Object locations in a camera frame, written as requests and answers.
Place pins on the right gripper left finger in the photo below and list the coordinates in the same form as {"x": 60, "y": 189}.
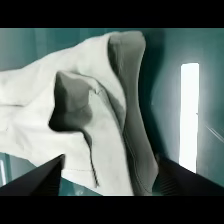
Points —
{"x": 40, "y": 181}

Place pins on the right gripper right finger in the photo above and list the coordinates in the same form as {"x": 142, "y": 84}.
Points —
{"x": 190, "y": 183}

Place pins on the white T-shirt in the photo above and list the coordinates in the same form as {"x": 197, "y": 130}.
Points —
{"x": 83, "y": 110}

